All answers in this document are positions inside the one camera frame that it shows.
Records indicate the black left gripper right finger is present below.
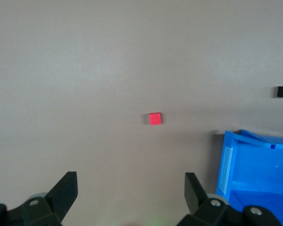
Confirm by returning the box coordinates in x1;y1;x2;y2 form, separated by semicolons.
176;172;283;226

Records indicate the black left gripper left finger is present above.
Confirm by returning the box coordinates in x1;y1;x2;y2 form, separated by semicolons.
0;171;78;226

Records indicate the red cube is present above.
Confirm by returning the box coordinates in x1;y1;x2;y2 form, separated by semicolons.
149;112;162;126

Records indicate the blue plastic storage bin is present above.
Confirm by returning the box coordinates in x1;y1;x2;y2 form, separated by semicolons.
216;129;283;226

